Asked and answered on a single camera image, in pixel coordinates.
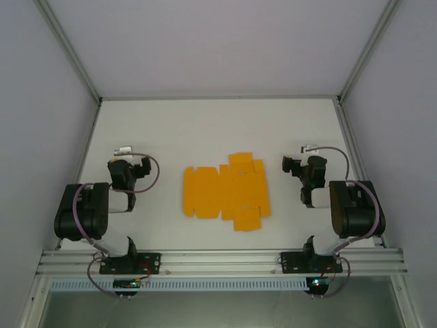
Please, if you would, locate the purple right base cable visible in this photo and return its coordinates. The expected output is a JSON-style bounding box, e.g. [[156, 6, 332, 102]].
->
[[320, 256, 351, 299]]

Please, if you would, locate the aluminium side rail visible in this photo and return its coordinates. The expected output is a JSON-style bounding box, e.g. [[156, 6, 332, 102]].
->
[[334, 102, 386, 249], [54, 102, 102, 250]]

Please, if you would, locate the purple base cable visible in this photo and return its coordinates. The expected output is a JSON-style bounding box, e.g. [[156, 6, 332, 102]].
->
[[320, 256, 351, 299], [87, 251, 115, 297]]

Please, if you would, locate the yellow cardboard box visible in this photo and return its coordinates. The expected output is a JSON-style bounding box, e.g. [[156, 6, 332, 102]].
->
[[183, 152, 273, 232]]

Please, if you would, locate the left circuit board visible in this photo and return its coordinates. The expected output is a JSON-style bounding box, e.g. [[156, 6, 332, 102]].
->
[[113, 278, 151, 291]]

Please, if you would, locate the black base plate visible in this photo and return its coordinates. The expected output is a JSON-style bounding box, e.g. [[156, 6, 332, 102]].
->
[[279, 251, 343, 275], [98, 251, 162, 275]]

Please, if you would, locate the aluminium frame leg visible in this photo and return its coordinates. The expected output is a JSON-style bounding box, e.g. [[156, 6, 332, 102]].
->
[[391, 275, 420, 328], [18, 276, 52, 328]]

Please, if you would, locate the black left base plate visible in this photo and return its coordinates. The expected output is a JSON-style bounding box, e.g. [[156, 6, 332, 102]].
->
[[98, 251, 162, 275]]

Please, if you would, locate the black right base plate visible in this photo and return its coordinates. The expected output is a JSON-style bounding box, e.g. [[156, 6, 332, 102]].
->
[[279, 251, 343, 275]]

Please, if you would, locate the light blue slotted cable duct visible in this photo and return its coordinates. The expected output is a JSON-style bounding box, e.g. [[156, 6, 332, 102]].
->
[[50, 277, 308, 291]]

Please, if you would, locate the circuit board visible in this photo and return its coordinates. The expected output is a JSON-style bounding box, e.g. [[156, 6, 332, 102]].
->
[[306, 276, 334, 291], [113, 278, 151, 291]]

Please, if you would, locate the right circuit board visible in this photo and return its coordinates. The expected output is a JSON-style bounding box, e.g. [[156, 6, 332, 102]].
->
[[306, 276, 334, 291]]

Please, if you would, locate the aluminium frame post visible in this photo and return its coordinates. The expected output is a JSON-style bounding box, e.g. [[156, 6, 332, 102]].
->
[[336, 0, 402, 103], [33, 0, 103, 105]]

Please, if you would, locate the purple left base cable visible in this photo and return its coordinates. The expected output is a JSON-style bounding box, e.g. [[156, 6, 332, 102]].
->
[[87, 251, 115, 297]]

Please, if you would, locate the aluminium mounting rail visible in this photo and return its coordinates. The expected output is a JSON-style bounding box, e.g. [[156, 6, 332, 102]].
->
[[36, 248, 409, 276]]

